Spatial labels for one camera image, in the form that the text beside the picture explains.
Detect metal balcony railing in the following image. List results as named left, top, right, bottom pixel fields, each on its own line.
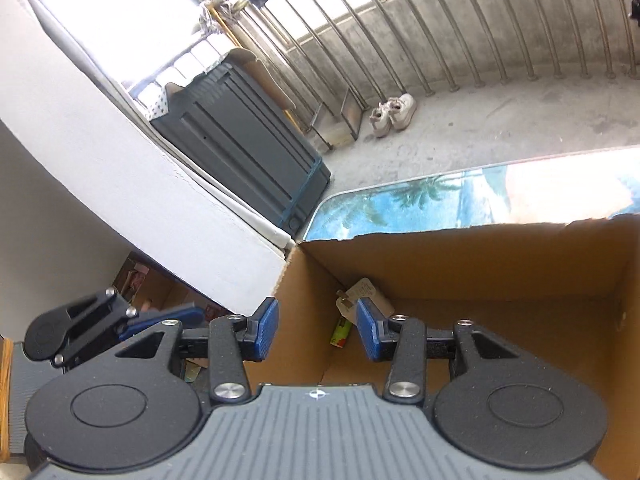
left=131, top=0, right=640, bottom=100

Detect beach print table cover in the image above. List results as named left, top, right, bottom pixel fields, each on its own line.
left=303, top=147, right=640, bottom=242

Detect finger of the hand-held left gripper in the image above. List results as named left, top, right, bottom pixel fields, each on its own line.
left=52, top=287, right=207, bottom=367

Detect brown cardboard box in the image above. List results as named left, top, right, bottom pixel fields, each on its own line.
left=243, top=214, right=640, bottom=480

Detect flat cardboard sheet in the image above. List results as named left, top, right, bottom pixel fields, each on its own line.
left=229, top=47, right=302, bottom=112

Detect white power adapter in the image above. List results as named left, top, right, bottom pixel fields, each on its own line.
left=336, top=277, right=393, bottom=317

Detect white sneaker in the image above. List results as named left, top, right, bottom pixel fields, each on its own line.
left=385, top=93, right=417, bottom=132
left=369, top=101, right=397, bottom=139

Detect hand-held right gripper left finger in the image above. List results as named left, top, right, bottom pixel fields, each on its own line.
left=115, top=297, right=280, bottom=406

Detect dark grey plastic cabinet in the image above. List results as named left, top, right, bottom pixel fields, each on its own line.
left=149, top=49, right=332, bottom=233

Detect white polka dot cloth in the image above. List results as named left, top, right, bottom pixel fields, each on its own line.
left=147, top=84, right=174, bottom=122

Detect brown cardboard carton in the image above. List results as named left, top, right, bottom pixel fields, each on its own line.
left=112, top=255, right=211, bottom=317

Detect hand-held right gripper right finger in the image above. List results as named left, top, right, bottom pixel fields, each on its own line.
left=354, top=297, right=522, bottom=404

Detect yellow handled mop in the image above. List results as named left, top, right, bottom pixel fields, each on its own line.
left=199, top=0, right=252, bottom=52

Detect folded metal frame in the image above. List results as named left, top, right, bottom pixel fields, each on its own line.
left=300, top=87, right=369, bottom=154

